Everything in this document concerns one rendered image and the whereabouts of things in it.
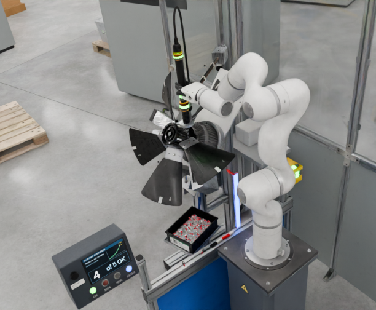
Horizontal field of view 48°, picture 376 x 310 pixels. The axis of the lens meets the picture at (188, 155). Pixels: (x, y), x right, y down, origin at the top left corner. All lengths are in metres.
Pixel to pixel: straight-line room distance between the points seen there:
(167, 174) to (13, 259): 1.76
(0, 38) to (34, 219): 4.53
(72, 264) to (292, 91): 0.94
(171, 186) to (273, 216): 0.68
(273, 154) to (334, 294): 1.66
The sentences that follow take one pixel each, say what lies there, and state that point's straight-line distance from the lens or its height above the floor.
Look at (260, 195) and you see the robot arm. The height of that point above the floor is 1.33.
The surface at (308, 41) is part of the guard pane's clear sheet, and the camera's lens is 2.31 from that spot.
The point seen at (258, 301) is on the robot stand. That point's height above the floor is 0.81.
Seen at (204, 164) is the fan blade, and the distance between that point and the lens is 1.99.
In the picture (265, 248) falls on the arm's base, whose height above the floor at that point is 1.02.
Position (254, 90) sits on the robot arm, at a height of 1.75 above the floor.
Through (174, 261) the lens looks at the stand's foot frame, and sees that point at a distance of 3.04.
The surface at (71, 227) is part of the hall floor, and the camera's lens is 3.61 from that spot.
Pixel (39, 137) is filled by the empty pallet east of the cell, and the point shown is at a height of 0.10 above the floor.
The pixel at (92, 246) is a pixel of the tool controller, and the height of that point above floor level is 1.25.
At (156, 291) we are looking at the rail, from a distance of 1.94.
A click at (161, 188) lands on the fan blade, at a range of 2.17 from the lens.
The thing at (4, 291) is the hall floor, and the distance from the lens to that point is 3.39.
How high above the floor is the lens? 2.36
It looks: 35 degrees down
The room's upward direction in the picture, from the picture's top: 7 degrees counter-clockwise
